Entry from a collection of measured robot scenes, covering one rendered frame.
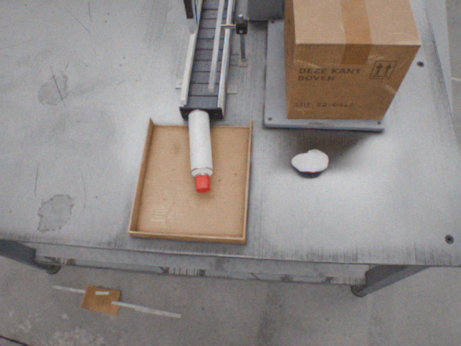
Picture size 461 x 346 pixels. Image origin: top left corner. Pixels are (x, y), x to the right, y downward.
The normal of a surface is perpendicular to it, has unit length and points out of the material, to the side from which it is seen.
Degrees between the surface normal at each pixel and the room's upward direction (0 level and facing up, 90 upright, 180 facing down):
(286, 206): 0
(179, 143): 0
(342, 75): 90
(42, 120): 0
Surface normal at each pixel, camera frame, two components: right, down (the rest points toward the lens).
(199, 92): -0.07, -0.40
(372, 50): -0.04, 0.91
